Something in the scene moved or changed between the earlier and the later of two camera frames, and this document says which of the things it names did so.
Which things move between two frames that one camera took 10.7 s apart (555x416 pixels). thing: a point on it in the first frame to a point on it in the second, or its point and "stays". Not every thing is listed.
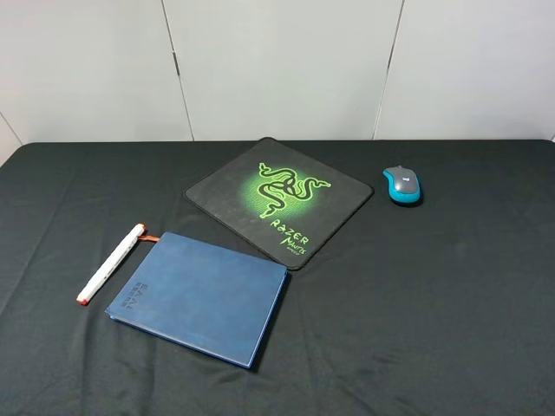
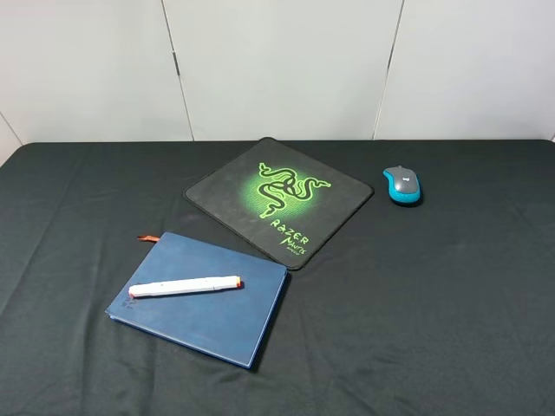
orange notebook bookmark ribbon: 149,237 stays
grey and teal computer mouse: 403,184 stays
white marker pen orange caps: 108,264 to 186,285
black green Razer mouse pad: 286,202 stays
